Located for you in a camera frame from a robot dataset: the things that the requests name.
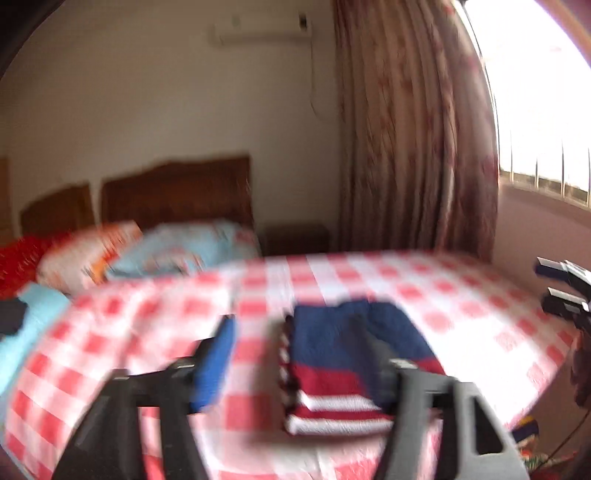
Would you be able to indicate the light blue cloth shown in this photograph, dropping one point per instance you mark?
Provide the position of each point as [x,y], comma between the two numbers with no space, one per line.
[39,323]

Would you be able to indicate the barred window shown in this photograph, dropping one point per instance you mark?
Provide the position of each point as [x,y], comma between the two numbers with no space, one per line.
[540,92]

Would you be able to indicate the large wooden headboard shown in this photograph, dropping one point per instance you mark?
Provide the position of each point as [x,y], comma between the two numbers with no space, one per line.
[184,194]

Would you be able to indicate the red dotted cloth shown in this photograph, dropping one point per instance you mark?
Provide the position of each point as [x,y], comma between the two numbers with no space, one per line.
[18,267]

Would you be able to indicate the red white striped navy sweater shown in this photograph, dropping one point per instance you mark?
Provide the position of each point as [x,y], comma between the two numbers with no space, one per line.
[332,341]

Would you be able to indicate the black cloth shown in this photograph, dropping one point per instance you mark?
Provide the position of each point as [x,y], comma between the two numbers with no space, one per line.
[9,316]

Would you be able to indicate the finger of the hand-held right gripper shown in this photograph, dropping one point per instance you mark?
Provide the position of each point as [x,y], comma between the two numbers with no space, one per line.
[565,302]
[561,271]

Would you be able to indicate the red white checked blanket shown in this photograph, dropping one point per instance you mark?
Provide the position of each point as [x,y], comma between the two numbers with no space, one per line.
[461,300]

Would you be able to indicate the blue floral quilt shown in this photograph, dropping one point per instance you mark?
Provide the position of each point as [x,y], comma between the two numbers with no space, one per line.
[184,249]

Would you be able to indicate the dark wooden nightstand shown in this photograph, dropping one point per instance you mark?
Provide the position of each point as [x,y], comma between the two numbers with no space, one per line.
[298,240]

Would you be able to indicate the white air conditioner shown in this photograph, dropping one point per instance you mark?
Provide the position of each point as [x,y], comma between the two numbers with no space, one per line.
[261,30]

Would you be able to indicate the small wooden headboard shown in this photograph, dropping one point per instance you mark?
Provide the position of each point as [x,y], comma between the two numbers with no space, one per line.
[55,212]

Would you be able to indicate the brown floral curtain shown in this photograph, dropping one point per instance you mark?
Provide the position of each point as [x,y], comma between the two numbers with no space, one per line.
[406,138]

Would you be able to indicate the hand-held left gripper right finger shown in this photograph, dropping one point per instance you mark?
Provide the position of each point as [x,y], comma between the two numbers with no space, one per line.
[385,383]

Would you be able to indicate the colourful cloth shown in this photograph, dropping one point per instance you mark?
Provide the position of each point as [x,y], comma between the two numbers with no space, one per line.
[526,431]

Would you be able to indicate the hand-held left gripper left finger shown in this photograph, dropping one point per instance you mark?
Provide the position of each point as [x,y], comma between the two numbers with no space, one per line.
[214,364]

